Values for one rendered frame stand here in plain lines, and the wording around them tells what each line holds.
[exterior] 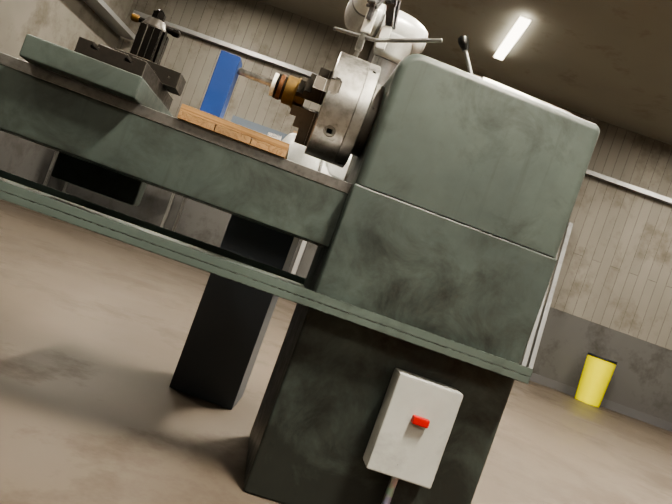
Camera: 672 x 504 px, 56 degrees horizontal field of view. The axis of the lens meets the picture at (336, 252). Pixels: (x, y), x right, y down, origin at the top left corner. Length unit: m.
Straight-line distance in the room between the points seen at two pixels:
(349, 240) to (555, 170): 0.60
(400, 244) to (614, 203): 8.44
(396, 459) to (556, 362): 8.14
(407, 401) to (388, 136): 0.69
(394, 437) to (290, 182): 0.72
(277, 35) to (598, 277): 5.87
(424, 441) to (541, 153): 0.83
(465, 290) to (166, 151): 0.88
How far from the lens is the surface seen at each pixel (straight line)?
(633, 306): 10.10
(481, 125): 1.77
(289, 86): 1.89
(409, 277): 1.70
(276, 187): 1.72
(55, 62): 1.79
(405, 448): 1.70
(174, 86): 1.98
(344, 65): 1.82
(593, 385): 9.46
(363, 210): 1.67
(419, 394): 1.67
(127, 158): 1.76
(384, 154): 1.70
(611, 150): 10.12
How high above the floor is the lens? 0.65
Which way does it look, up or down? 1 degrees up
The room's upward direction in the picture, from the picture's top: 20 degrees clockwise
